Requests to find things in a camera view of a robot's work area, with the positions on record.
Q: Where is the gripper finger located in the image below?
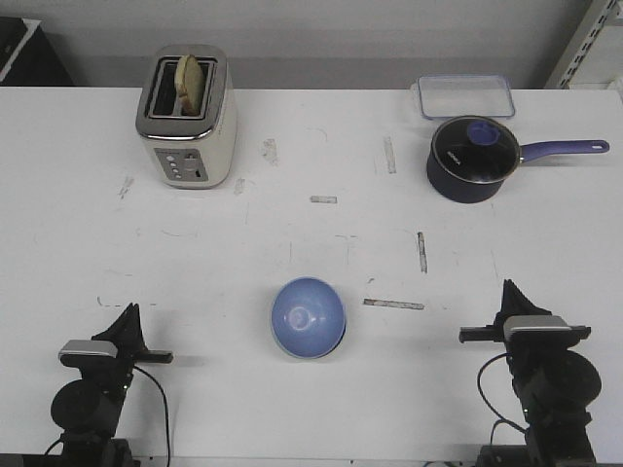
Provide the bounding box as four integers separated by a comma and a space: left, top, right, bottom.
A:
494, 279, 515, 325
510, 281, 552, 316
92, 303, 134, 341
128, 304, 147, 349

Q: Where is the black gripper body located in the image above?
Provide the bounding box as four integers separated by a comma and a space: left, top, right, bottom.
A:
458, 319, 592, 379
82, 341, 173, 387

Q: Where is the blue bowl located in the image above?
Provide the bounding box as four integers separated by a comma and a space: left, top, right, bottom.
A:
271, 277, 346, 359

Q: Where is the green bowl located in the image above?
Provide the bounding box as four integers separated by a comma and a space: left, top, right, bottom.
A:
334, 312, 348, 348

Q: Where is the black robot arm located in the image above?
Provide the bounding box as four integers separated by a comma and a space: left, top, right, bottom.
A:
458, 279, 602, 466
41, 303, 173, 466

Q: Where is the dark blue saucepan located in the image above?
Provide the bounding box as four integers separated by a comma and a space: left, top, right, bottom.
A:
426, 129, 609, 203

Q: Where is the glass pot lid blue knob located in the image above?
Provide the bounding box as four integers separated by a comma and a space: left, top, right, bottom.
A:
431, 116, 520, 184

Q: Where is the cream two-slot toaster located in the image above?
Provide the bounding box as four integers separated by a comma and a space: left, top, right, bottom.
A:
135, 45, 238, 189

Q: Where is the clear plastic food container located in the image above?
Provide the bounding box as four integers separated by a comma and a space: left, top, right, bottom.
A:
410, 74, 515, 120

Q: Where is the toast slice in toaster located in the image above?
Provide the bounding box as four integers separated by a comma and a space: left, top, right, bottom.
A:
174, 54, 204, 116

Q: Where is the black box in corner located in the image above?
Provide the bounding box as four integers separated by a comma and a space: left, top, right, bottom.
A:
1, 17, 74, 87

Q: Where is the white metal shelf upright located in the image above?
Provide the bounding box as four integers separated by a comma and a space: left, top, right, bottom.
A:
544, 0, 622, 90

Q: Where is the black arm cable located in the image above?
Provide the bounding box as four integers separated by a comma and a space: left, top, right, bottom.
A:
476, 352, 530, 447
133, 365, 171, 461

